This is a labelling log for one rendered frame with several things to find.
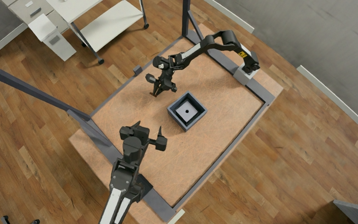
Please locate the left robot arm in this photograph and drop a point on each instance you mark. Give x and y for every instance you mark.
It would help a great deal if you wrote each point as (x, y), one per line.
(183, 59)

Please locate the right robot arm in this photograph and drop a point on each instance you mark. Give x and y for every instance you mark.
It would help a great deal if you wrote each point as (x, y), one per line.
(124, 189)

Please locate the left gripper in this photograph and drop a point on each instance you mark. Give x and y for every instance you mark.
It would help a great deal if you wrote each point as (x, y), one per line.
(151, 78)

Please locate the white flat plate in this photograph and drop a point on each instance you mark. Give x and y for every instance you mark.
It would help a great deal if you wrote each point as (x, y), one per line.
(191, 112)

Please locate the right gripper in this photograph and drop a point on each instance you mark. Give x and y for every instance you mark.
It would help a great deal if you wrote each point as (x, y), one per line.
(160, 143)

